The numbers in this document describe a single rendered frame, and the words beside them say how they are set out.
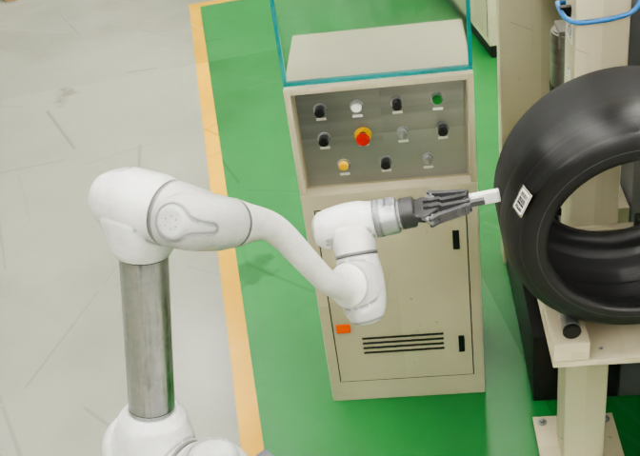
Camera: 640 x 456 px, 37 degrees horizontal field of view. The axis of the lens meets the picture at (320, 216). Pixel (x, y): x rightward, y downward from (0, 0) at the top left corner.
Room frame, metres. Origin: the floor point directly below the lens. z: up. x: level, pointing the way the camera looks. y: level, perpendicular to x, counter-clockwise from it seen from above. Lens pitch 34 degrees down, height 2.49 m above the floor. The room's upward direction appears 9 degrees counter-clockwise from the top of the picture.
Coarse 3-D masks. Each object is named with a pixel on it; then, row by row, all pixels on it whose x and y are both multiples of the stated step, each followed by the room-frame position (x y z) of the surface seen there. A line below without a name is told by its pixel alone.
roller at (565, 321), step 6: (558, 312) 1.78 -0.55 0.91; (564, 318) 1.74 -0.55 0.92; (570, 318) 1.73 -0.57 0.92; (564, 324) 1.72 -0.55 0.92; (570, 324) 1.71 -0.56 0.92; (576, 324) 1.71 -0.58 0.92; (564, 330) 1.71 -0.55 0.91; (570, 330) 1.71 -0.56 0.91; (576, 330) 1.70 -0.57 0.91; (570, 336) 1.71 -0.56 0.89; (576, 336) 1.70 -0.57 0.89
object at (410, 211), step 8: (400, 200) 1.85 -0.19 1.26; (408, 200) 1.85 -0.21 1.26; (416, 200) 1.88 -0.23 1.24; (400, 208) 1.83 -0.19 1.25; (408, 208) 1.83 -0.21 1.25; (416, 208) 1.84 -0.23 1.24; (432, 208) 1.82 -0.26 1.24; (400, 216) 1.82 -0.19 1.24; (408, 216) 1.82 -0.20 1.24; (416, 216) 1.81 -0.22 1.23; (424, 216) 1.81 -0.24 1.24; (408, 224) 1.82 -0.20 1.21; (416, 224) 1.81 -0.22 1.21
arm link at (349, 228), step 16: (336, 208) 1.87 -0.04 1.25; (352, 208) 1.85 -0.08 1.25; (368, 208) 1.85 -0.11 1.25; (320, 224) 1.85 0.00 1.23; (336, 224) 1.83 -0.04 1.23; (352, 224) 1.82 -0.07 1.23; (368, 224) 1.82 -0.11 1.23; (320, 240) 1.83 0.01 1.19; (336, 240) 1.81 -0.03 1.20; (352, 240) 1.80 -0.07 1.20; (368, 240) 1.80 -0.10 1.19; (336, 256) 1.81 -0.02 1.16
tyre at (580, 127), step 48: (576, 96) 1.85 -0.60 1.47; (624, 96) 1.78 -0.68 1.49; (528, 144) 1.82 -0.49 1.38; (576, 144) 1.71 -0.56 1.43; (624, 144) 1.67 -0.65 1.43; (528, 240) 1.70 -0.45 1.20; (576, 240) 1.96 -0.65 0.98; (624, 240) 1.94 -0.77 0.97; (528, 288) 1.73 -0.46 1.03; (576, 288) 1.83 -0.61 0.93; (624, 288) 1.82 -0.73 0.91
